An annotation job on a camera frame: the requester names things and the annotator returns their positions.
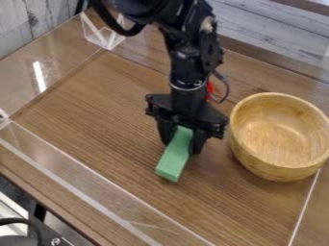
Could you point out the black table leg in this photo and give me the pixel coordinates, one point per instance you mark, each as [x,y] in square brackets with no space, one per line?
[41,212]

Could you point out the light wooden bowl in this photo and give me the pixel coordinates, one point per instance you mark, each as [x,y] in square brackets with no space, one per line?
[280,136]

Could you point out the green rectangular block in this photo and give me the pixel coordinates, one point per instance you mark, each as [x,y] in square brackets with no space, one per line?
[176,156]

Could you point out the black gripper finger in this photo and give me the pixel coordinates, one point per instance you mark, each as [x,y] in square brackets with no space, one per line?
[168,127]
[198,141]

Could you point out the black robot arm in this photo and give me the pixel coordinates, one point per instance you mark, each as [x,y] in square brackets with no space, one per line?
[188,25]

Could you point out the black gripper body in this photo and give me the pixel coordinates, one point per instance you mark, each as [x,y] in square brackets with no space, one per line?
[205,118]

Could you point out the red plush strawberry toy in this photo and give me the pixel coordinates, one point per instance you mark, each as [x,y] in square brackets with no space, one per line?
[210,90]

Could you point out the clear acrylic corner bracket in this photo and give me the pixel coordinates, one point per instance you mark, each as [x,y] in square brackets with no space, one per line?
[103,37]

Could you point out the clear acrylic tray wall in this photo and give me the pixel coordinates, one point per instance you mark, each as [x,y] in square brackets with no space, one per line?
[107,214]

